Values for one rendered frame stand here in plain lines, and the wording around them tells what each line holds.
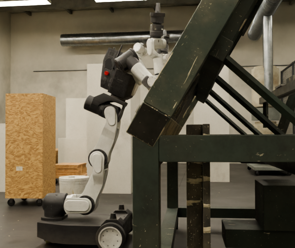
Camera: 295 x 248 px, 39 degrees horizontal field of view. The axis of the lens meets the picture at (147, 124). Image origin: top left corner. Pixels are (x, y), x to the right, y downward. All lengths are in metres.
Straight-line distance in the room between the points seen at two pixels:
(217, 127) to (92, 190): 4.21
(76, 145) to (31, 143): 2.83
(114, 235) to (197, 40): 1.77
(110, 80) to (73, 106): 4.61
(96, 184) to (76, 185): 1.06
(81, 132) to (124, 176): 2.14
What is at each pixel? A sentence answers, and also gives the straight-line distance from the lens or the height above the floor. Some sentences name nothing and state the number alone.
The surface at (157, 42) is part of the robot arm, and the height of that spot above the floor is 1.40.
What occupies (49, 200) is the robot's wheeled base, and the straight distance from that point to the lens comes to 3.19.
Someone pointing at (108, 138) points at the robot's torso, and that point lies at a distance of 3.06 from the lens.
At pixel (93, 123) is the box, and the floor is 0.94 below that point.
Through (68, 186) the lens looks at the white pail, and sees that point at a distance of 4.16.
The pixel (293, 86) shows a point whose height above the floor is 0.99.
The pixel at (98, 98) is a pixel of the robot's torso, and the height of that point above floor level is 1.05.
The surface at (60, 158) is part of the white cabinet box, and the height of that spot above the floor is 0.30.
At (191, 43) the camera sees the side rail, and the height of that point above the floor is 1.10.
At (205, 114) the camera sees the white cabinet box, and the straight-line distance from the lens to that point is 7.03.
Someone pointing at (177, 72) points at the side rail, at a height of 1.00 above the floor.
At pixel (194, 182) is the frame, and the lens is 1.59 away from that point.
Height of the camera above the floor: 0.79
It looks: 1 degrees up
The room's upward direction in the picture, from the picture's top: straight up
